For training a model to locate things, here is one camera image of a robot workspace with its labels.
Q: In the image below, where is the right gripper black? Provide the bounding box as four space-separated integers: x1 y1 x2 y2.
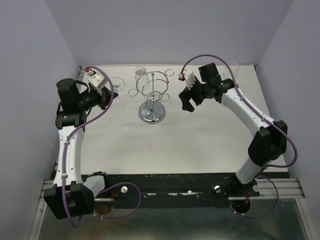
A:
178 75 210 113

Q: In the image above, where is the chrome wine glass rack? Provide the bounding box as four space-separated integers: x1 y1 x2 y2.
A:
128 68 175 124

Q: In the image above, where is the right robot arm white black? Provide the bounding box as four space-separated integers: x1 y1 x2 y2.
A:
178 63 288 196

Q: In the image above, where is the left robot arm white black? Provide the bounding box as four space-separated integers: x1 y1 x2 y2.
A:
44 78 118 220

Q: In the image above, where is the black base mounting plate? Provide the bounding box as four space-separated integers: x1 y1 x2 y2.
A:
97 173 260 209

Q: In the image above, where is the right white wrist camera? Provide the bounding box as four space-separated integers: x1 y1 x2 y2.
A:
178 69 196 90

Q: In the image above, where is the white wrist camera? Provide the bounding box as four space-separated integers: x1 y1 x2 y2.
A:
85 68 107 95
178 69 196 90

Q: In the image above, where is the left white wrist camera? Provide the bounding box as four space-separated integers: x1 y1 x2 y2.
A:
85 68 107 95

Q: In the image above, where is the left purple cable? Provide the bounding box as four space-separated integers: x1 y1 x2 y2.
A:
62 65 142 229

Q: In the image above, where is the aluminium rail frame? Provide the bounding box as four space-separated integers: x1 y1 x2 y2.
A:
27 65 311 240

